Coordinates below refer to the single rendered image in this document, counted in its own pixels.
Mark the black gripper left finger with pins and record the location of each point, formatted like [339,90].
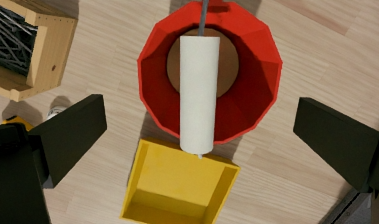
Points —
[40,158]

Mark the wooden crate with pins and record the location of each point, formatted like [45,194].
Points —
[35,40]

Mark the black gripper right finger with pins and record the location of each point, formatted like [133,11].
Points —
[350,147]

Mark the yellow shallow tray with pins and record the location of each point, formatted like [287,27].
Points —
[170,186]

